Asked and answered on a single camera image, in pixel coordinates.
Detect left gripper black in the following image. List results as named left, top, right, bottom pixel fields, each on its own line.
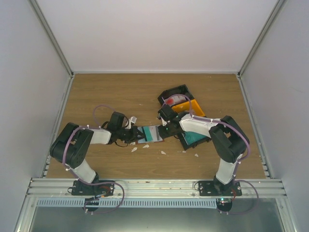
left=117, top=125, right=145, bottom=144

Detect teal credit card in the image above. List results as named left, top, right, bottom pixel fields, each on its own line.
left=141, top=125, right=162, bottom=143

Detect brown leather card holder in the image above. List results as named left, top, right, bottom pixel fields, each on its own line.
left=136, top=125, right=164, bottom=144

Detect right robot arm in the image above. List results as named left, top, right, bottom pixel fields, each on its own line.
left=158, top=105, right=251, bottom=196

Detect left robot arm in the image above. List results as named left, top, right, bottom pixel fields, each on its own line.
left=49, top=112, right=146, bottom=195

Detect cards in black bin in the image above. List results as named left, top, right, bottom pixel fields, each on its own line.
left=165, top=95, right=187, bottom=106

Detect teal item in bin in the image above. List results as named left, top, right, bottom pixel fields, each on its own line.
left=184, top=132, right=208, bottom=145

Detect black bin with teal item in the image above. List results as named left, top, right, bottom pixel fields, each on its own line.
left=177, top=131, right=211, bottom=150

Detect yellow storage bin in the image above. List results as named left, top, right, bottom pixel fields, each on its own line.
left=172, top=99, right=206, bottom=117

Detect black storage bin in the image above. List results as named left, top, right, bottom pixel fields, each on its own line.
left=157, top=85, right=194, bottom=105

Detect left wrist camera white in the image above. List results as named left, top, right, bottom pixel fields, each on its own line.
left=126, top=116, right=137, bottom=129

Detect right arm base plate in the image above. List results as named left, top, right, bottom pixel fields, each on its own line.
left=194, top=180, right=242, bottom=197

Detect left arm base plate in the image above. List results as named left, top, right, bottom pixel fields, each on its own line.
left=67, top=180, right=115, bottom=197

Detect aluminium front rail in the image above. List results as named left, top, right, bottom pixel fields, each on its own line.
left=26, top=178, right=287, bottom=199

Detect grey slotted cable duct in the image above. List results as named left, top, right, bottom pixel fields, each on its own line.
left=37, top=198, right=217, bottom=209

